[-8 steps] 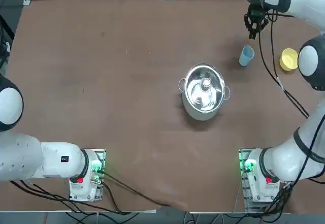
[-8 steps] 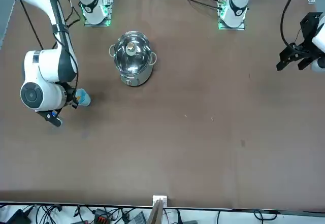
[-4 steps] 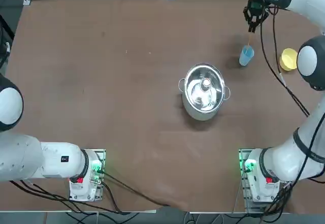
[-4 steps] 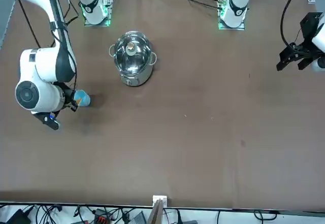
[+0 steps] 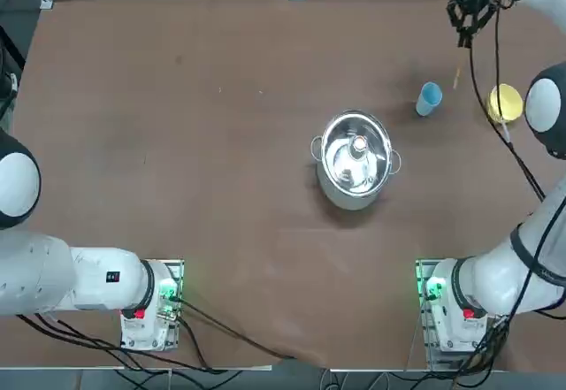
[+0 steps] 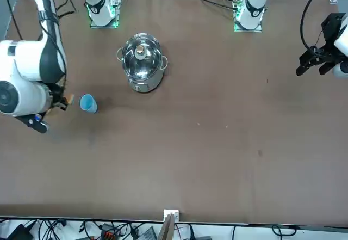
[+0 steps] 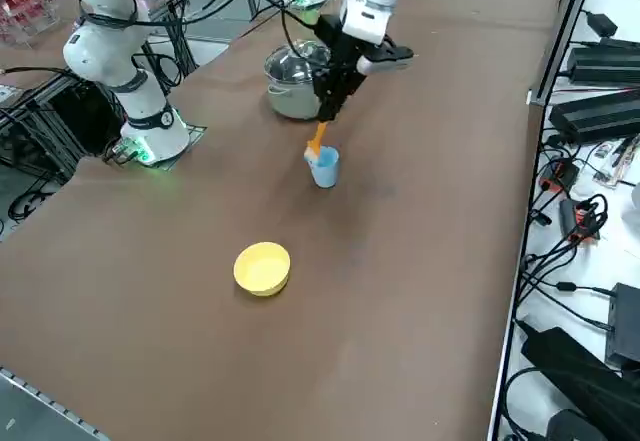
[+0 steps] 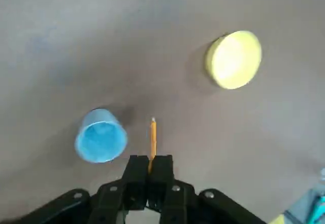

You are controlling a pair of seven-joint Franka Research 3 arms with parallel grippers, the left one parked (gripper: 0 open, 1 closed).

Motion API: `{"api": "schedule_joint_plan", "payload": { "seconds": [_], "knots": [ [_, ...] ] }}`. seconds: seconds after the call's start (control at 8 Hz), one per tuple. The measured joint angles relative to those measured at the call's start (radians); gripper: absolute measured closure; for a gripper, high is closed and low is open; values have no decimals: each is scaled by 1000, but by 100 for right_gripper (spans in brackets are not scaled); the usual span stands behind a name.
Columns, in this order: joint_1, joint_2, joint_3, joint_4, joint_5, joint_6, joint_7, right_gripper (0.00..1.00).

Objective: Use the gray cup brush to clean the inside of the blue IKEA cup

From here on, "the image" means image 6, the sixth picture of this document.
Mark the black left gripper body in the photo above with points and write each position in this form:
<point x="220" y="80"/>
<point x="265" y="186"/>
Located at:
<point x="333" y="27"/>

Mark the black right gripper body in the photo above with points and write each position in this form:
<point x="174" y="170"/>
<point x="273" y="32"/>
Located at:
<point x="57" y="95"/>

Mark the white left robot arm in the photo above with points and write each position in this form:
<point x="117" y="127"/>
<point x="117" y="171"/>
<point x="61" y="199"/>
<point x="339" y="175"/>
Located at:
<point x="255" y="3"/>

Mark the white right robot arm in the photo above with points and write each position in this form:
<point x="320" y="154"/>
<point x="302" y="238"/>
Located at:
<point x="24" y="60"/>

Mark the blue plastic cup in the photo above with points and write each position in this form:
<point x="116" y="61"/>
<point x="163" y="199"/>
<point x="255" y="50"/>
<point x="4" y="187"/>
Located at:
<point x="88" y="104"/>

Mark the shiny pot lid with knob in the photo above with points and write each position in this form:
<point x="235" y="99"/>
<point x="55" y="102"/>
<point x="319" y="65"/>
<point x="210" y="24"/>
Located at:
<point x="141" y="66"/>

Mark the steel electric pot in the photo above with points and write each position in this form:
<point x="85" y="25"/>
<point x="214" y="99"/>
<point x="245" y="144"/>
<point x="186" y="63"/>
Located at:
<point x="146" y="85"/>

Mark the black power adapter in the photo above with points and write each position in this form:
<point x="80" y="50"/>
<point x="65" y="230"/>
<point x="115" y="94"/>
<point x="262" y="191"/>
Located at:
<point x="19" y="232"/>

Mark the black power strip red switches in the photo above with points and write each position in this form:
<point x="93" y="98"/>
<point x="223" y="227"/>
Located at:
<point x="108" y="233"/>

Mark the wooden board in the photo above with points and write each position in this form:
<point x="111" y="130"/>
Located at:
<point x="167" y="229"/>

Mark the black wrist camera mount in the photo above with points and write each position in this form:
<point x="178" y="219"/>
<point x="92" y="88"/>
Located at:
<point x="35" y="124"/>

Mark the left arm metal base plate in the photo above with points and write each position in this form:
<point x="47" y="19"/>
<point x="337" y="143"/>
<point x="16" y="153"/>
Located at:
<point x="236" y="26"/>

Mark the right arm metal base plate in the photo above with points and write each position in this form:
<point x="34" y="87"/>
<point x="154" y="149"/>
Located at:
<point x="115" y="19"/>

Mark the aluminium frame post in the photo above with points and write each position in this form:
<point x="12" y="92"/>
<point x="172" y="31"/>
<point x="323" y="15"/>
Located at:
<point x="171" y="213"/>

